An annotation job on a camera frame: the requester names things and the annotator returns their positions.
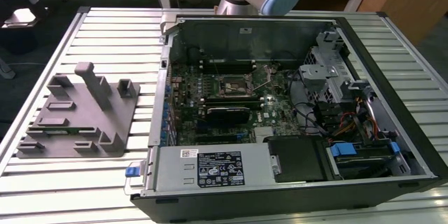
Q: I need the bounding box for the silver CPU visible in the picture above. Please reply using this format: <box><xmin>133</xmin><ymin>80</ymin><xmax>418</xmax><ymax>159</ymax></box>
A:
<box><xmin>1</xmin><ymin>8</ymin><xmax>38</xmax><ymax>29</ymax></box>

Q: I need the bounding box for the metal socket cover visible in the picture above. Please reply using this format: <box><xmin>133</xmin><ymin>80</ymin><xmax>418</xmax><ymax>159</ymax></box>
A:
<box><xmin>248</xmin><ymin>63</ymin><xmax>278</xmax><ymax>91</ymax></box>

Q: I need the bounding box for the thin metal locking lever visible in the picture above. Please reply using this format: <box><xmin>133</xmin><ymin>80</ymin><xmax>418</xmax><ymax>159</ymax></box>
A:
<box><xmin>254</xmin><ymin>80</ymin><xmax>273</xmax><ymax>91</ymax></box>

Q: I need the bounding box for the CPU socket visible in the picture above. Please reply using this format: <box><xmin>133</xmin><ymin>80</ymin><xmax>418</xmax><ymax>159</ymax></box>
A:
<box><xmin>216</xmin><ymin>73</ymin><xmax>257</xmax><ymax>98</ymax></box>

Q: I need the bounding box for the grey stand leg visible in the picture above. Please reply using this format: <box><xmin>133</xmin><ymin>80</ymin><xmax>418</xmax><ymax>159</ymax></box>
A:
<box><xmin>0</xmin><ymin>58</ymin><xmax>17</xmax><ymax>80</ymax></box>

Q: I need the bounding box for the grey parts rack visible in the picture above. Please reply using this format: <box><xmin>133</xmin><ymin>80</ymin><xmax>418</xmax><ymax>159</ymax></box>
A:
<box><xmin>16</xmin><ymin>62</ymin><xmax>142</xmax><ymax>160</ymax></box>

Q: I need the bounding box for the green RAM stick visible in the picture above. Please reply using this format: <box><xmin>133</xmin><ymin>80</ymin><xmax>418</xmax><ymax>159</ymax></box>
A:
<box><xmin>36</xmin><ymin>127</ymin><xmax>94</xmax><ymax>134</ymax></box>

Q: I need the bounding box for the black graphics card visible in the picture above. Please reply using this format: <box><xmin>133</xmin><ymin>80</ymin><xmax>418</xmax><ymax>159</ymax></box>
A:
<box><xmin>204</xmin><ymin>106</ymin><xmax>250</xmax><ymax>127</ymax></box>

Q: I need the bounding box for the blue plastic latch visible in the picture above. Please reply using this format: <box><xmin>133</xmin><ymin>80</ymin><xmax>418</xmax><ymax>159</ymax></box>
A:
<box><xmin>124</xmin><ymin>165</ymin><xmax>140</xmax><ymax>178</ymax></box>

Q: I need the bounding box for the black expansion slot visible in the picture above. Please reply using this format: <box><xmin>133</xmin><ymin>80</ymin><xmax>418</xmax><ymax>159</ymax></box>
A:
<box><xmin>194</xmin><ymin>135</ymin><xmax>236</xmax><ymax>144</ymax></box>

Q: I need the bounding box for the silver power supply unit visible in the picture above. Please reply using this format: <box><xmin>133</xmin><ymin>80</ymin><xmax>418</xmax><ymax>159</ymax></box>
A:
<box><xmin>141</xmin><ymin>144</ymin><xmax>282</xmax><ymax>198</ymax></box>

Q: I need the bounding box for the green motherboard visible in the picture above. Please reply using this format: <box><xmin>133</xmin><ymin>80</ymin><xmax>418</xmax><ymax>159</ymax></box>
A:
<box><xmin>166</xmin><ymin>60</ymin><xmax>325</xmax><ymax>147</ymax></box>

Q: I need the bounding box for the small silver heatsink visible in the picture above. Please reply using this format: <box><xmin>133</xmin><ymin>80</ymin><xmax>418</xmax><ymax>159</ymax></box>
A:
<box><xmin>254</xmin><ymin>126</ymin><xmax>274</xmax><ymax>138</ymax></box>

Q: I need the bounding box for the silver metal disk bay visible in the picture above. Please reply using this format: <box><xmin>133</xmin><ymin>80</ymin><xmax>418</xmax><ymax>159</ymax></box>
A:
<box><xmin>298</xmin><ymin>31</ymin><xmax>362</xmax><ymax>104</ymax></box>

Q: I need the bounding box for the black plastic cover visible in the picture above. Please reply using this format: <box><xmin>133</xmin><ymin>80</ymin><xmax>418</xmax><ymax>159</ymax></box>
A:
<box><xmin>268</xmin><ymin>134</ymin><xmax>332</xmax><ymax>184</ymax></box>

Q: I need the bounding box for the black PC case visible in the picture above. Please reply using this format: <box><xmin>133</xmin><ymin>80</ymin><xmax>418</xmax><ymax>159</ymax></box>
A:
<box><xmin>129</xmin><ymin>11</ymin><xmax>442</xmax><ymax>222</ymax></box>

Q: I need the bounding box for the hard disk in blue carrier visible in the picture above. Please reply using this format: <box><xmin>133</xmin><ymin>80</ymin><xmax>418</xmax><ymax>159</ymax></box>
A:
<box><xmin>326</xmin><ymin>141</ymin><xmax>401</xmax><ymax>180</ymax></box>

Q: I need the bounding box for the brown wooden cabinet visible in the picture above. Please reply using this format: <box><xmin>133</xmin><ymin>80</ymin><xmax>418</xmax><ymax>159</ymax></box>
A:
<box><xmin>358</xmin><ymin>0</ymin><xmax>448</xmax><ymax>48</ymax></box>

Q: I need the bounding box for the grey plastic bracket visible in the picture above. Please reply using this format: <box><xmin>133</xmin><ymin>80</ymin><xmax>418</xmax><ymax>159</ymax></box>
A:
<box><xmin>341</xmin><ymin>79</ymin><xmax>377</xmax><ymax>97</ymax></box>

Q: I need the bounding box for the orange wire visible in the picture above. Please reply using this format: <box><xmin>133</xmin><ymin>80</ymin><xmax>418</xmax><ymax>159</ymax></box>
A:
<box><xmin>369</xmin><ymin>118</ymin><xmax>381</xmax><ymax>137</ymax></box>

